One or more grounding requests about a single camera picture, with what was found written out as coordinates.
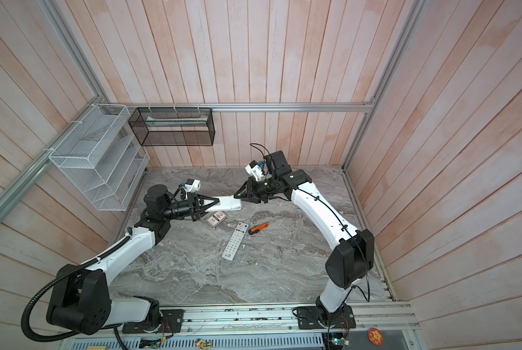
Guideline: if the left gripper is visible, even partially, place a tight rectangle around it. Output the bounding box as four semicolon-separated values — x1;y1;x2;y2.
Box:
162;192;220;221

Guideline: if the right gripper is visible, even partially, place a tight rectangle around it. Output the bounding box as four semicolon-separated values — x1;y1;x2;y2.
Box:
235;178;278;204

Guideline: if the white air conditioner remote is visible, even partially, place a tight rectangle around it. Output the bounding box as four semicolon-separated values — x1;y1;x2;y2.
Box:
217;195;242;211

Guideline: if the orange black screwdriver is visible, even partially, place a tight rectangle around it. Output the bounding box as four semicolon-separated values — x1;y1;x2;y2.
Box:
248;223;269;236

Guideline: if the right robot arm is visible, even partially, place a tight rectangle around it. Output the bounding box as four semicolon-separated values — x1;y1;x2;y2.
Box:
234;151;375;316

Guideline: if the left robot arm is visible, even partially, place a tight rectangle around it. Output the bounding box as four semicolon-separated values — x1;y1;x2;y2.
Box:
46;185;220;335

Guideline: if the white TV remote control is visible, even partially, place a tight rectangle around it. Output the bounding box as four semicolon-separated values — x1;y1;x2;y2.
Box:
222;222;249;261

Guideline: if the playing card box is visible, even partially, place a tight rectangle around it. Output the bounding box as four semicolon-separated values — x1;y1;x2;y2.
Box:
206;211;227;228

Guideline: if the red round sticker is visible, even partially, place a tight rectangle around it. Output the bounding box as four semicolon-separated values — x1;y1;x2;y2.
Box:
367;328;384;347

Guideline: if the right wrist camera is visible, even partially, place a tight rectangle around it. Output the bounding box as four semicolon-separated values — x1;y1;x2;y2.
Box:
245;160;266;182

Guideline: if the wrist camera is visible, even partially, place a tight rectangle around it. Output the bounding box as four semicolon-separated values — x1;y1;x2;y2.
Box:
245;160;266;182
182;179;201;193

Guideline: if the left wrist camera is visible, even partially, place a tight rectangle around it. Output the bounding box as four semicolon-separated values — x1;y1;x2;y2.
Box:
182;179;201;193

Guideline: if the black wire mesh basket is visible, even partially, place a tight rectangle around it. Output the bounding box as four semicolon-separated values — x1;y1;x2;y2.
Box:
128;106;216;147

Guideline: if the aluminium mounting rail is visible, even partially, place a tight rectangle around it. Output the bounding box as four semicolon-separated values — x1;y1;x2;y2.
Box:
55;301;420;338

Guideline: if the white wire mesh shelf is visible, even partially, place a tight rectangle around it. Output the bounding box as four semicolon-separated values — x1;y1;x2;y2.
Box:
50;104;150;211

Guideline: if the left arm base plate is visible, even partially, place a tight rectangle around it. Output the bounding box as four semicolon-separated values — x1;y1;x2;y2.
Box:
122;309;185;334

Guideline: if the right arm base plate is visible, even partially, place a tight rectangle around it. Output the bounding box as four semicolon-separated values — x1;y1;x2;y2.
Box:
292;304;356;330

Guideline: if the black corrugated cable conduit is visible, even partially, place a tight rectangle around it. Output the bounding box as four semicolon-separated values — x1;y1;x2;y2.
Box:
20;235;131;343

